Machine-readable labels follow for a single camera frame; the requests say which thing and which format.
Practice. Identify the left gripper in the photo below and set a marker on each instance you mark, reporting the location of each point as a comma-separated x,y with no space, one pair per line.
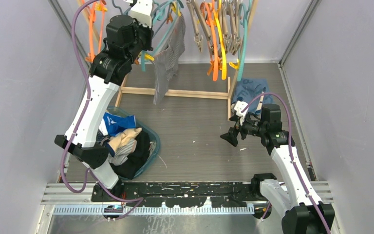
149,32

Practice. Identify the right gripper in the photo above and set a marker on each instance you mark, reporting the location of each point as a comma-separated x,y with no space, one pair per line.
232,136

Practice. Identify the slate blue clip hanger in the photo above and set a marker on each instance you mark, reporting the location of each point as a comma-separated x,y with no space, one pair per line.
120,8

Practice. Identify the orange plastic clip hanger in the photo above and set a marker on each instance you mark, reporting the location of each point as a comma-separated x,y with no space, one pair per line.
94,37

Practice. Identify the blue underwear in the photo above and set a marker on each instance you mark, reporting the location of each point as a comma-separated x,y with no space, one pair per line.
112,124

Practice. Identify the beige underwear with navy trim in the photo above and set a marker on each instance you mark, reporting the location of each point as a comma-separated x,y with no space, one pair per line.
122,139

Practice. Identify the striped navy shorts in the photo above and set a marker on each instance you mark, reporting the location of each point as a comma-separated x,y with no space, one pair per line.
103,140

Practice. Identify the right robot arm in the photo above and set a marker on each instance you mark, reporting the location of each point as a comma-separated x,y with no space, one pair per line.
301,209

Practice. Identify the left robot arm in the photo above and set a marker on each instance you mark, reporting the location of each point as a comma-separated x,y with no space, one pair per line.
126,36

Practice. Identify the grey striped hanging underwear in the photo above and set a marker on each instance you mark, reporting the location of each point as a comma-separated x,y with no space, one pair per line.
166,57

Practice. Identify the orange hanging hanger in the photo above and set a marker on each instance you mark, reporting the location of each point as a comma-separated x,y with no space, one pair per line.
206,17

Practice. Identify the yellow hanging hanger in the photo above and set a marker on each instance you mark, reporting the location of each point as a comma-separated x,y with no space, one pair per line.
222,48

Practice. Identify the right teal hanger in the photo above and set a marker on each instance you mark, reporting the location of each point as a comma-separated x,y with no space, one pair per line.
243,42

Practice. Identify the blue patterned cloth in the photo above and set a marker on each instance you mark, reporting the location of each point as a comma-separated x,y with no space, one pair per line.
247,89

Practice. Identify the teal laundry basket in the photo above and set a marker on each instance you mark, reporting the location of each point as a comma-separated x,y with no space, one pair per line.
154,138

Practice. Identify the beige wooden hangers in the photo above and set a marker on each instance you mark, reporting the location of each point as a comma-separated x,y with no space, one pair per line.
230,23

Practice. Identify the black garment in basket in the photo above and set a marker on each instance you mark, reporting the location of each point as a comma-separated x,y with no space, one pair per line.
136,160

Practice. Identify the grey striped garment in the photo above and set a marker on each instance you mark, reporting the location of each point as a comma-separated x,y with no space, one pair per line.
122,153

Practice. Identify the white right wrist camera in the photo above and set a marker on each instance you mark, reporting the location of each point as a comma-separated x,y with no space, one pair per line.
239,108

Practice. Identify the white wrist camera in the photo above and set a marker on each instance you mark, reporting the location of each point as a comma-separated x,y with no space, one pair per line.
141,11
239,108

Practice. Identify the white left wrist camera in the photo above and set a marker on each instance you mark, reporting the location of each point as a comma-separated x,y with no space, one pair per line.
141,11

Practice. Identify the wooden hanger rack frame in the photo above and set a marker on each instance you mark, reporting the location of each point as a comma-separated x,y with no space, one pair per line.
231,77

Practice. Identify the white slotted cable duct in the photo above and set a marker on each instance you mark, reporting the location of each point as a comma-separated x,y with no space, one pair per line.
118,210

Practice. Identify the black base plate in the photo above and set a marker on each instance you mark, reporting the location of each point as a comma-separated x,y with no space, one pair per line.
192,194

